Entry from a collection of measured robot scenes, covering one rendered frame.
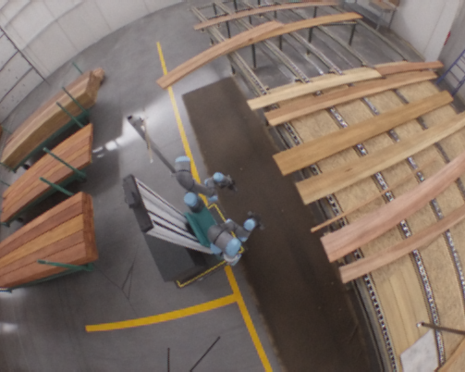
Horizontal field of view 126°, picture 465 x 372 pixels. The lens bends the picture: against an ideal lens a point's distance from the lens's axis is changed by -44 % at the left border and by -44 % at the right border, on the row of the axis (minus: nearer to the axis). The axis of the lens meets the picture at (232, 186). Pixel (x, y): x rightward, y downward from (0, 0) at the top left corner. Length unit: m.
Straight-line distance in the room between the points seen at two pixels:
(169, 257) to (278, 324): 1.56
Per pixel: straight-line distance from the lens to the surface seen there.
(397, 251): 2.22
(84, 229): 3.06
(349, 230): 1.98
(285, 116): 2.38
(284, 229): 2.72
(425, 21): 7.73
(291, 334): 2.83
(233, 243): 1.33
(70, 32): 10.90
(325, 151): 2.19
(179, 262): 1.96
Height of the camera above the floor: 2.67
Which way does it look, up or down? 67 degrees down
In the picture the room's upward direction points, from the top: 21 degrees counter-clockwise
